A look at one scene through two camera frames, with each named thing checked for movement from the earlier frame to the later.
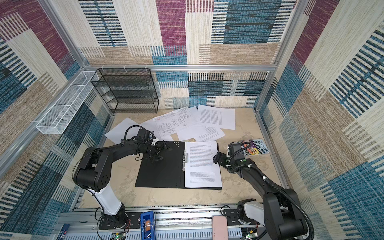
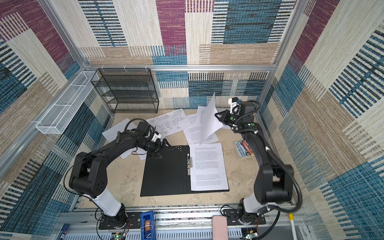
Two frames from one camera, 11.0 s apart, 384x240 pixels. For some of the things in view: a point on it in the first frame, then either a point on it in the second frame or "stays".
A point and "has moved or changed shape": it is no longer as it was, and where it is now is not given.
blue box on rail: [147, 225] stays
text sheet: [224, 118] has moved or changed shape
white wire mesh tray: [58, 116] stays
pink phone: [219, 227] stays
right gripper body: [224, 160] -> [229, 119]
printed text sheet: [201, 170] has moved or changed shape
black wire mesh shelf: [127, 90] stays
